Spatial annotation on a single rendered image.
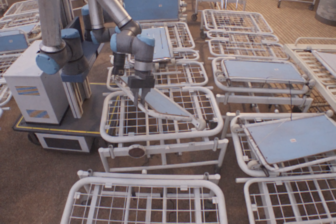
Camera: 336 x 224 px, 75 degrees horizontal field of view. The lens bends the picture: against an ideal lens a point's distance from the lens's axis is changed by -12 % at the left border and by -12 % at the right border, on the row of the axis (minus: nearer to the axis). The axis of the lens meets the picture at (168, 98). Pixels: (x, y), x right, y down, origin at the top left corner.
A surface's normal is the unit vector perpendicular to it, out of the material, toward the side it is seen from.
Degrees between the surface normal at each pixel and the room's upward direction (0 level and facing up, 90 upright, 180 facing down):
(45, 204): 0
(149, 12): 90
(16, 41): 90
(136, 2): 90
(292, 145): 5
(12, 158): 0
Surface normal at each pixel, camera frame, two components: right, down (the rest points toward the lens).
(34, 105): -0.05, 0.65
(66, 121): 0.00, -0.76
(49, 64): -0.26, 0.69
